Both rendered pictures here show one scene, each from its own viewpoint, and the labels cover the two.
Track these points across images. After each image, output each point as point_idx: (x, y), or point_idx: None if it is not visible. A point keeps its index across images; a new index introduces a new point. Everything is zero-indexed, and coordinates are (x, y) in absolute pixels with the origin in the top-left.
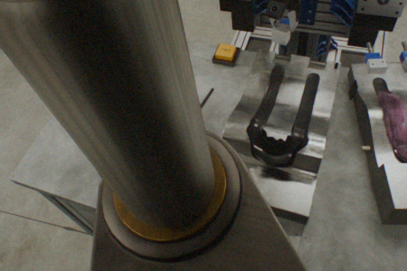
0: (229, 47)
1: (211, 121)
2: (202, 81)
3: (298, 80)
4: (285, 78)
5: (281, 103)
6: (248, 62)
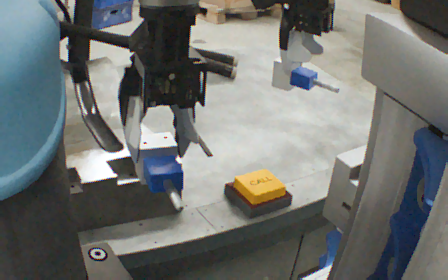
0: (260, 187)
1: (160, 129)
2: (240, 157)
3: (74, 150)
4: (94, 145)
5: (75, 124)
6: (210, 210)
